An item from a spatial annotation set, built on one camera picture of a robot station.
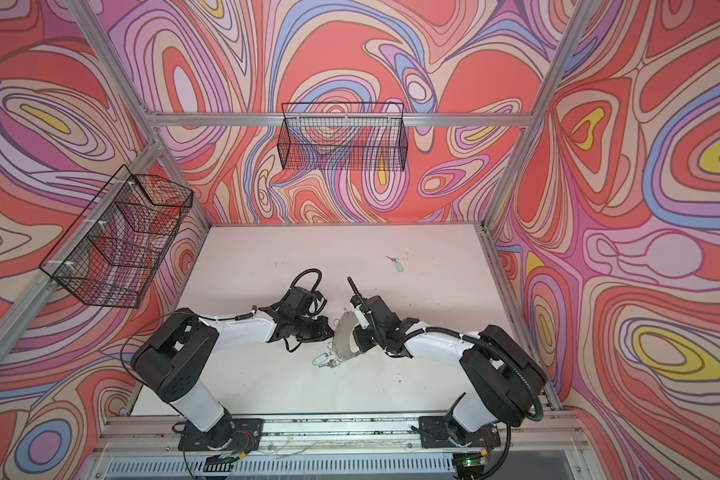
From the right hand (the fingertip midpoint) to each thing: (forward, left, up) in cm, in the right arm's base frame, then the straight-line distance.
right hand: (361, 338), depth 88 cm
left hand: (+2, +7, 0) cm, 7 cm away
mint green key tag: (+28, -15, -2) cm, 31 cm away
